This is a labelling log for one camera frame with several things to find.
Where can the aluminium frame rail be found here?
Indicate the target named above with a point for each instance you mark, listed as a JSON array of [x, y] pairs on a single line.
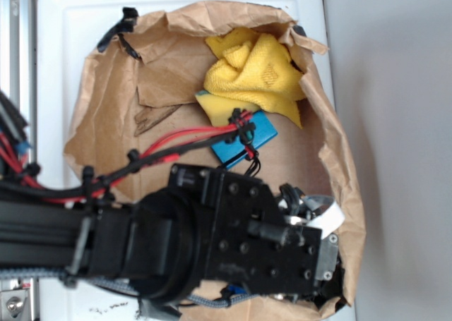
[[20, 297]]

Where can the white plastic tray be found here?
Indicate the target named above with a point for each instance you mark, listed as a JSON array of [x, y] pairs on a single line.
[[68, 30]]

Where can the yellow sponge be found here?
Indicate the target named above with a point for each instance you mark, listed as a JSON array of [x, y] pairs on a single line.
[[219, 109]]

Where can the blue rectangular block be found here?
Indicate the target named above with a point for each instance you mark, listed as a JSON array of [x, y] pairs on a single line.
[[234, 152]]

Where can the yellow microfiber cloth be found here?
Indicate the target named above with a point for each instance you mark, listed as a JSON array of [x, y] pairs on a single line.
[[254, 67]]

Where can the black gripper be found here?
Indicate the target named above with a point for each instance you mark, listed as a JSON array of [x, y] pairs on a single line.
[[266, 244]]

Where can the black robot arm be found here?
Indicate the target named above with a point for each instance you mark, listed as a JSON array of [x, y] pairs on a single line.
[[155, 243]]

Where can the crumpled brown paper bag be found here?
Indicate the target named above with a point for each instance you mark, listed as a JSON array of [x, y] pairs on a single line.
[[126, 103]]

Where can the black tape strip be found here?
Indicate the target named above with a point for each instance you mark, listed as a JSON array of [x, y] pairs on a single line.
[[299, 30], [125, 25]]

